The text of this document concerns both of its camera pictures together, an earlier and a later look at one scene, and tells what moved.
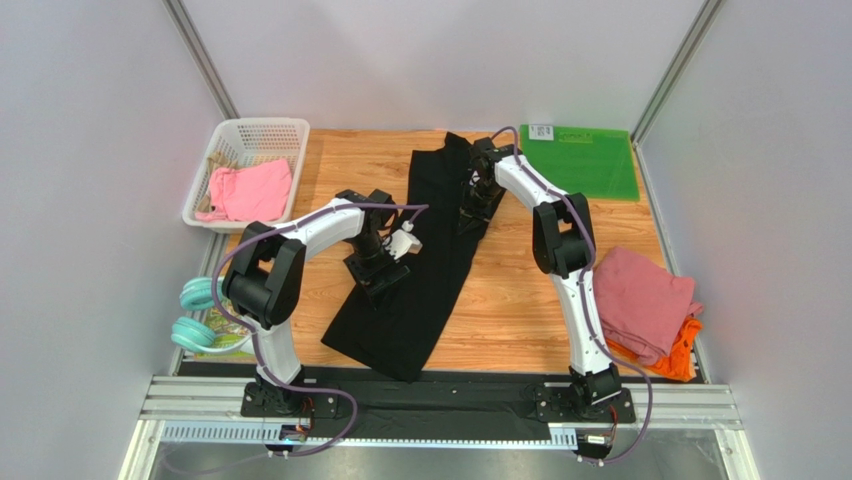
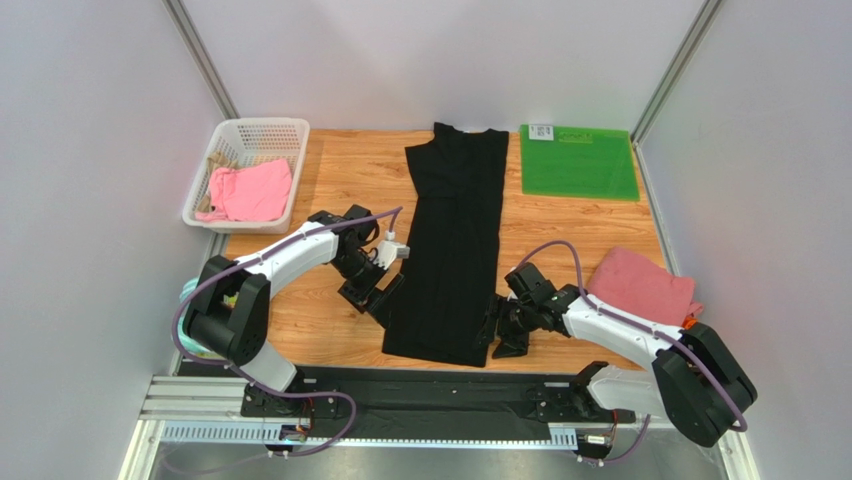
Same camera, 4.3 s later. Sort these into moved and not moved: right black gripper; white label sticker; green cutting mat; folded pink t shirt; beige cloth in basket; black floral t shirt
Moved: black floral t shirt; right black gripper
Not moved: green cutting mat; folded pink t shirt; beige cloth in basket; white label sticker
